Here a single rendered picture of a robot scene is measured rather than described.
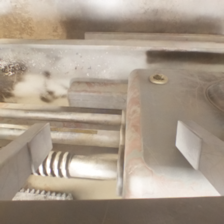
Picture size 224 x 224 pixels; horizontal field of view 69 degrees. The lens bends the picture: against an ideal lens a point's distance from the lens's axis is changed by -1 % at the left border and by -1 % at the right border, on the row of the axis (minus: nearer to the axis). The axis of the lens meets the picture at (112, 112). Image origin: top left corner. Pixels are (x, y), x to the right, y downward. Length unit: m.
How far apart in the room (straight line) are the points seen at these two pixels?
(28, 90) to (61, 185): 0.38
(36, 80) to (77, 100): 0.17
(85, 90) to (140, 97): 0.27
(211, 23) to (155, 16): 0.25
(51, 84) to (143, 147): 0.46
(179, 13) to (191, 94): 0.65
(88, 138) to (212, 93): 0.21
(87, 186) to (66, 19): 0.77
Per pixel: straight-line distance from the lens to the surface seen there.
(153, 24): 0.88
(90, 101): 0.49
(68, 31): 0.93
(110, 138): 0.29
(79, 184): 0.34
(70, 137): 0.30
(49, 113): 0.36
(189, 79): 0.31
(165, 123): 0.20
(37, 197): 0.33
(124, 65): 0.49
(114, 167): 0.25
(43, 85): 0.60
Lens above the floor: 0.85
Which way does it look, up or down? 50 degrees down
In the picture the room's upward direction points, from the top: 171 degrees counter-clockwise
